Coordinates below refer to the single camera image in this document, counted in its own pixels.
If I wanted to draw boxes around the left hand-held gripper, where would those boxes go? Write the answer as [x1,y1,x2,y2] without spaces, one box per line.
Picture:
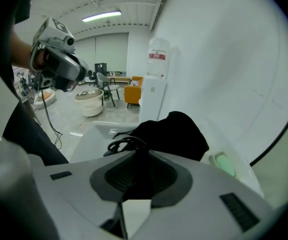
[28,16,89,93]

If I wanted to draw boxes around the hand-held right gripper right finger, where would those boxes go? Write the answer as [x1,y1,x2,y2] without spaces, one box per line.
[147,150,193,208]

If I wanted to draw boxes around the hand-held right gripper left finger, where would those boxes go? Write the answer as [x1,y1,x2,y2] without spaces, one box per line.
[90,150,147,201]

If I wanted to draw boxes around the black fabric bag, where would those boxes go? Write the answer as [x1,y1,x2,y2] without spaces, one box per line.
[113,110,210,163]

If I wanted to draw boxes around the person's left forearm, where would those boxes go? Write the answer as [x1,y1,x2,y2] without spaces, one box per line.
[8,30,34,71]

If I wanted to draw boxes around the person's left hand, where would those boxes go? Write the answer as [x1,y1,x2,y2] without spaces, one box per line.
[34,49,46,70]

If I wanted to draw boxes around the white pet bed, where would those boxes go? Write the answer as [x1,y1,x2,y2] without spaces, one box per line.
[33,88,57,107]

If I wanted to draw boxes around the black cabinet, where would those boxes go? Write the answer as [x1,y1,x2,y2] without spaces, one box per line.
[94,62,108,79]

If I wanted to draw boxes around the grey chair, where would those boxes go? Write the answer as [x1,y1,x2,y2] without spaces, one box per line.
[96,72,121,107]

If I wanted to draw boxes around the round white coffee table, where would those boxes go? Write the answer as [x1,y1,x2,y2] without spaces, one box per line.
[73,88,105,118]

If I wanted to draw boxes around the white sink vanity cabinet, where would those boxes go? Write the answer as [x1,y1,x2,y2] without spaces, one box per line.
[70,120,266,200]

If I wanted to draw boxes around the wooden table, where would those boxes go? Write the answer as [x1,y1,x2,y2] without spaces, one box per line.
[106,75,132,85]

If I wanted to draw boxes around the green soap bar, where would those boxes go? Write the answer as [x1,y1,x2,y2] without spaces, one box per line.
[208,150,238,179]

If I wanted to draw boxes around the person's black clothed body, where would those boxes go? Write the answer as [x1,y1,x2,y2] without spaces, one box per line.
[0,0,69,167]

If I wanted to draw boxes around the orange sofa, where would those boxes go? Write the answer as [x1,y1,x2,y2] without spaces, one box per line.
[123,76,144,109]

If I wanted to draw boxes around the ceiling tube light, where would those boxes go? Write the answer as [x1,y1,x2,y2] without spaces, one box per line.
[81,9,122,23]

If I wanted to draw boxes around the white water dispenser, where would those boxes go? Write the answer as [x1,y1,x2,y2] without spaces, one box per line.
[138,75,168,124]

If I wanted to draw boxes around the clear red label water bottle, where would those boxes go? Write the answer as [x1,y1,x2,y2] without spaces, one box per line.
[147,36,171,79]

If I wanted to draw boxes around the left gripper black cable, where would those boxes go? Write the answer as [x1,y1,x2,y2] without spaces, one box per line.
[40,90,64,150]

